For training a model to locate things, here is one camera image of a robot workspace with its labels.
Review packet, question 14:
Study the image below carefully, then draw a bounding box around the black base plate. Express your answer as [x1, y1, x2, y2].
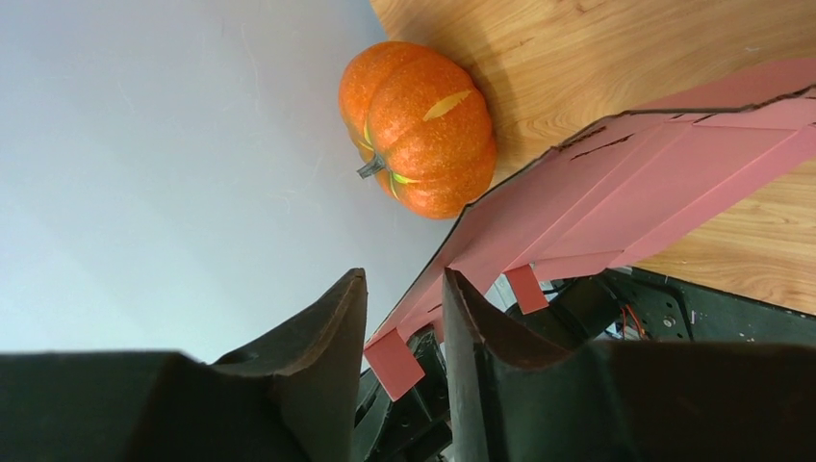
[503, 268, 816, 348]

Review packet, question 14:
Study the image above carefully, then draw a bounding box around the orange pumpkin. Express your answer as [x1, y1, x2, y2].
[339, 41, 497, 219]

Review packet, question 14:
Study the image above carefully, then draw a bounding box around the pink paper box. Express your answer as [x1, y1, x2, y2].
[364, 59, 815, 399]

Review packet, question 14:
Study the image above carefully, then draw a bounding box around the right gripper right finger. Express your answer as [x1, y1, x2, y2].
[442, 269, 815, 461]

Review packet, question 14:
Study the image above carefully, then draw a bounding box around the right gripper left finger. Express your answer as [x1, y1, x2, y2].
[1, 269, 368, 461]

